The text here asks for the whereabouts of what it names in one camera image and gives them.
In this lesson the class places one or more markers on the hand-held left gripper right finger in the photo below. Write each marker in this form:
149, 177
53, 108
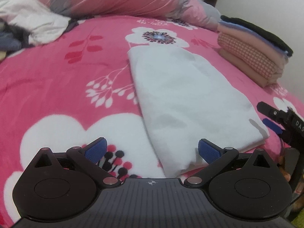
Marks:
209, 152

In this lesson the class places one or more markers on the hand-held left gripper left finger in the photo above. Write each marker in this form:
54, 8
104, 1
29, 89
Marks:
96, 152

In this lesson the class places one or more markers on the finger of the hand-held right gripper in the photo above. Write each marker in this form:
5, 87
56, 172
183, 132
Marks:
270, 111
273, 125

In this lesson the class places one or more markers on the white shirt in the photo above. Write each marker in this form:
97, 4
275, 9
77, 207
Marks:
190, 99

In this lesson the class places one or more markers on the person's right hand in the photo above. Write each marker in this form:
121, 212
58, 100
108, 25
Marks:
282, 166

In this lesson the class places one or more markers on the beige folded cloth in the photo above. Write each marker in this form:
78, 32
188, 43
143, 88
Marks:
242, 65

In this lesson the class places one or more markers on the pale pink folded garment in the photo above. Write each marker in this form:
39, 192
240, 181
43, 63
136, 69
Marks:
249, 40

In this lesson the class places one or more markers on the black folded garment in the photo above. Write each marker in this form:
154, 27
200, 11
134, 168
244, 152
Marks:
261, 32

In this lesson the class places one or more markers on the pink floral blanket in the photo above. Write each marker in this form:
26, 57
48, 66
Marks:
47, 76

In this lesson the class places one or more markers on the blue folded garment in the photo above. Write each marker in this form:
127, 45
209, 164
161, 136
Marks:
237, 26

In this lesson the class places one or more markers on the blue jeans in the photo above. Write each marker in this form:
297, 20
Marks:
8, 42

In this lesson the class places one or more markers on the white bulky garment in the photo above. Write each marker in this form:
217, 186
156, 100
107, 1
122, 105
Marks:
28, 16

